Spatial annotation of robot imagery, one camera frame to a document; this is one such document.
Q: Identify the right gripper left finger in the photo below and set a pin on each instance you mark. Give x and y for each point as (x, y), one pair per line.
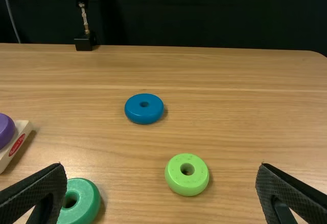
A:
(30, 190)

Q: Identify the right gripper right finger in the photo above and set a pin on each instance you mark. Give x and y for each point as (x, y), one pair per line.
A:
(281, 183)

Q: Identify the wooden peg base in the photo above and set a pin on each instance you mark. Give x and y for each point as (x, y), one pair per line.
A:
(18, 144)

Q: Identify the black clamp stand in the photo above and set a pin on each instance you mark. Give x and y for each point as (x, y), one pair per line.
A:
(83, 44)

